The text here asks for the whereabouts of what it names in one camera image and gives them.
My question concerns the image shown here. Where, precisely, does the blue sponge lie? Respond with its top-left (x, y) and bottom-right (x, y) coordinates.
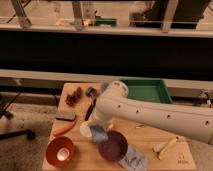
top-left (90, 125), bottom-right (108, 144)

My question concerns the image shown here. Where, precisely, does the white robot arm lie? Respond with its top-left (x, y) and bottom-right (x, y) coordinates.
top-left (89, 81), bottom-right (213, 146)

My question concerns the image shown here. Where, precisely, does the white paper cup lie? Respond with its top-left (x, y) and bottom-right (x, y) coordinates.
top-left (79, 121), bottom-right (92, 139)

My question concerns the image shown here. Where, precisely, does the brown grape bunch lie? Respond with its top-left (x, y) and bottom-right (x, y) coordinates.
top-left (65, 87), bottom-right (82, 107)

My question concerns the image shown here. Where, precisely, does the green plastic tray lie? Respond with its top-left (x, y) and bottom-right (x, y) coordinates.
top-left (124, 79), bottom-right (172, 104)

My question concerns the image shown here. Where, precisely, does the grey rectangular block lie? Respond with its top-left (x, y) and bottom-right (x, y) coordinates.
top-left (56, 111), bottom-right (75, 121)

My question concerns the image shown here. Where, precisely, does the orange carrot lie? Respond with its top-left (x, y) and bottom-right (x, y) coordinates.
top-left (53, 119), bottom-right (77, 137)

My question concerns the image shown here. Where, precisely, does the purple bowl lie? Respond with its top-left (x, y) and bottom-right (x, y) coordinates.
top-left (98, 131), bottom-right (128, 162)

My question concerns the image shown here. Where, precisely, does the clear plastic bag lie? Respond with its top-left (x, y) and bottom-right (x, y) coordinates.
top-left (119, 144), bottom-right (148, 171)

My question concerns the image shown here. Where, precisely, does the red bowl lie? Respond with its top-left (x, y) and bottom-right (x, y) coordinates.
top-left (45, 136), bottom-right (74, 168)

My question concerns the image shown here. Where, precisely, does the black chair base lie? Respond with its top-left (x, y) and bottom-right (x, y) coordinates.
top-left (0, 93), bottom-right (36, 140)

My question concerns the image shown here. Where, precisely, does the black handled brush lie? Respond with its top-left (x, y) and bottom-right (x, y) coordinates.
top-left (85, 87), bottom-right (97, 120)

